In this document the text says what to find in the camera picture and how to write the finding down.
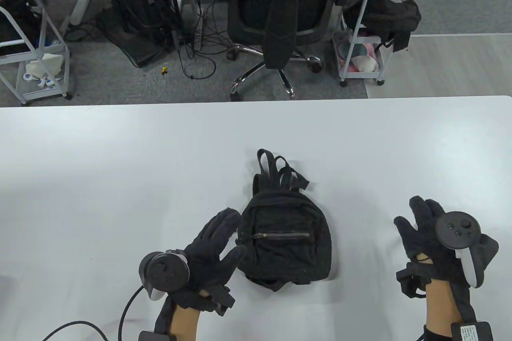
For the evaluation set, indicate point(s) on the white rolling cart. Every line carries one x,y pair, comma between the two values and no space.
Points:
360,17

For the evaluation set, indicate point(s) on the black wrist-mounted box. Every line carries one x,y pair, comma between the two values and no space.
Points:
156,336
474,333

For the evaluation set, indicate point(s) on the person's right forearm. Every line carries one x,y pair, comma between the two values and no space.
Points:
440,309

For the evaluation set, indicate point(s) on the person's left forearm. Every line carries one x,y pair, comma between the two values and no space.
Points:
186,319

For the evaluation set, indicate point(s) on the white crumpled bag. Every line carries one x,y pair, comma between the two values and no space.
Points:
44,63

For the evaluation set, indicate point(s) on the person's left hand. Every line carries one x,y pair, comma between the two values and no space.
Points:
208,261

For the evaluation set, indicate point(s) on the pink cloth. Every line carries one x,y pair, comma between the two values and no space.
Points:
372,50

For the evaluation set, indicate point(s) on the black bag on cart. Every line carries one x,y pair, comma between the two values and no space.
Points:
384,13

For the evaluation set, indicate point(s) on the teal bowl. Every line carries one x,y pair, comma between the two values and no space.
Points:
352,51

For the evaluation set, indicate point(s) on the black bag in rack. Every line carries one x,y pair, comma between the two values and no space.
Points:
16,21

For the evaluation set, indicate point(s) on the black round tracking controller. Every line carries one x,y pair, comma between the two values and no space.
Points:
166,273
458,231

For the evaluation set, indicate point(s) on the person's right hand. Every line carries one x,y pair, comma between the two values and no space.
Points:
424,245

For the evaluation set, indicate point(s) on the white plush item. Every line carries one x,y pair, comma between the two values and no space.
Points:
364,63

